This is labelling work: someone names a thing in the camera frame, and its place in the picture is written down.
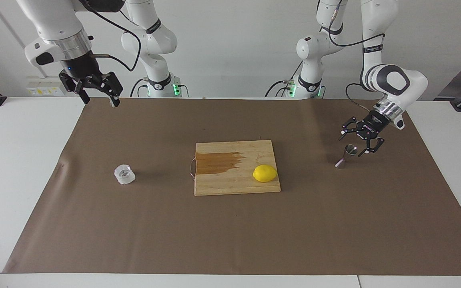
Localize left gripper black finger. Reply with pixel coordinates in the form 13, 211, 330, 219
357, 134, 386, 157
338, 116, 366, 141

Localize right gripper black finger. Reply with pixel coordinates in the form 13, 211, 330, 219
93, 72, 124, 108
58, 70, 91, 105

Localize steel double jigger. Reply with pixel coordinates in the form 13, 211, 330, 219
335, 144, 358, 169

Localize yellow lemon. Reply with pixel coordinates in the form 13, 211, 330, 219
253, 164, 278, 183

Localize wooden cutting board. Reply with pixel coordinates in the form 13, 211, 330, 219
190, 140, 281, 197

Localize brown paper table mat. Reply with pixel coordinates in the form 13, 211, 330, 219
2, 97, 461, 276

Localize white wall socket strip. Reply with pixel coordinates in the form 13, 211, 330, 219
26, 77, 68, 96

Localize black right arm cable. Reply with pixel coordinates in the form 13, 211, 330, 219
79, 0, 142, 72

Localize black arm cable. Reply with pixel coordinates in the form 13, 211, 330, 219
329, 0, 387, 116
79, 0, 142, 72

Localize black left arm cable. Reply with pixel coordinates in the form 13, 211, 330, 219
329, 0, 387, 116

